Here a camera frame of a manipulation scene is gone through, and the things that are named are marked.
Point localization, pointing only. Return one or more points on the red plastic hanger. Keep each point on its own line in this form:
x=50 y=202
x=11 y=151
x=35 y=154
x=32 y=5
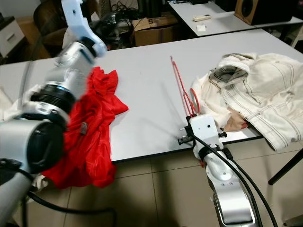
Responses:
x=197 y=100

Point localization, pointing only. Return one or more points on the cream stitched jacket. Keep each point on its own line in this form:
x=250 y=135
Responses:
x=260 y=90

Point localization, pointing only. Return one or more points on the red t-shirt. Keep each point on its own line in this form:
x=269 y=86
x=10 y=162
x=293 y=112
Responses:
x=99 y=123

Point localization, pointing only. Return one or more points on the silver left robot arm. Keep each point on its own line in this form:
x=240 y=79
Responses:
x=28 y=142

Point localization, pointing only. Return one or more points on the printed cardboard box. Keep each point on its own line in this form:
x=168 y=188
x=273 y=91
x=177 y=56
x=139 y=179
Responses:
x=156 y=33

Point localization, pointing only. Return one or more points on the grey table black legs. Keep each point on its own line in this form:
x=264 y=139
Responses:
x=222 y=21
x=147 y=94

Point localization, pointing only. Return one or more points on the brown armchair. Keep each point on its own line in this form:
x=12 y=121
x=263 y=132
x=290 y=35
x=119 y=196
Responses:
x=49 y=19

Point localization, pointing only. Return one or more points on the white paper slip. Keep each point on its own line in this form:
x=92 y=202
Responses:
x=202 y=28

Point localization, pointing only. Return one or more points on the white remote control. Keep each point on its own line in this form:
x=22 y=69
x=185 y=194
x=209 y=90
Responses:
x=202 y=18

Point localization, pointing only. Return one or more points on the white drawer unit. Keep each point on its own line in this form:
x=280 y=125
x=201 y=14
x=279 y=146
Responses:
x=12 y=38

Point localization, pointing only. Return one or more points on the white cartoon print shirt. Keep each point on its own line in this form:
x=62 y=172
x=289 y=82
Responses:
x=9 y=106

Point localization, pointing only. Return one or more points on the wooden speaker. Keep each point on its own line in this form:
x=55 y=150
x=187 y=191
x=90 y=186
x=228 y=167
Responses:
x=265 y=9

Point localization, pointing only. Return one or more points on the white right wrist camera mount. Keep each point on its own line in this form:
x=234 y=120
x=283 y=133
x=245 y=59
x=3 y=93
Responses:
x=203 y=130

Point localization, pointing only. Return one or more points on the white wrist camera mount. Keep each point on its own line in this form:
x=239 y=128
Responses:
x=75 y=14
x=203 y=130

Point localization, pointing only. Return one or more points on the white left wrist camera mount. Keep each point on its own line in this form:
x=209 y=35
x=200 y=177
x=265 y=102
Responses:
x=75 y=14

